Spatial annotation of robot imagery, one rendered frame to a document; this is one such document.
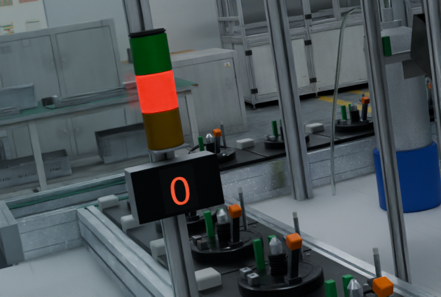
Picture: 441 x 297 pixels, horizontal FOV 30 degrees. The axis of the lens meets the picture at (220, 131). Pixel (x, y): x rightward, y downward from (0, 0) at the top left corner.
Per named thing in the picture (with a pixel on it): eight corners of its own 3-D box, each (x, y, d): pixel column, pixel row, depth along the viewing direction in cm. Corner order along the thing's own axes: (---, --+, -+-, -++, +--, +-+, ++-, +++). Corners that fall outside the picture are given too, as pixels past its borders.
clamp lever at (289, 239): (301, 277, 128) (303, 238, 125) (289, 280, 128) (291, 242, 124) (291, 264, 131) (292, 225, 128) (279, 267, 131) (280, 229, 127)
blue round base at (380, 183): (456, 202, 202) (449, 143, 199) (402, 217, 197) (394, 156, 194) (419, 191, 216) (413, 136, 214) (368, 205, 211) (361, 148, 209)
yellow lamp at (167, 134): (189, 143, 109) (183, 107, 108) (153, 151, 107) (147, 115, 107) (178, 139, 114) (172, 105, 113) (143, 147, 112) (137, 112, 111)
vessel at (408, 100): (445, 143, 200) (427, -13, 194) (395, 155, 195) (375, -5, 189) (412, 137, 213) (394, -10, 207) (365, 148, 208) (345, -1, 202)
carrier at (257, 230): (313, 259, 150) (304, 193, 148) (189, 294, 142) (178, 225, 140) (260, 231, 173) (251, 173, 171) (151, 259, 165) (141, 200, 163)
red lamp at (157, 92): (183, 107, 108) (177, 70, 107) (147, 114, 107) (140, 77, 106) (172, 104, 113) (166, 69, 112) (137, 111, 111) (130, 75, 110)
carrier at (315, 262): (385, 297, 127) (375, 220, 125) (243, 341, 119) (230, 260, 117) (314, 259, 150) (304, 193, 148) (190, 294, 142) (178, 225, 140)
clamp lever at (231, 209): (242, 242, 151) (242, 208, 147) (231, 245, 151) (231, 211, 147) (234, 231, 154) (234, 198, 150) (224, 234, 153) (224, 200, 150)
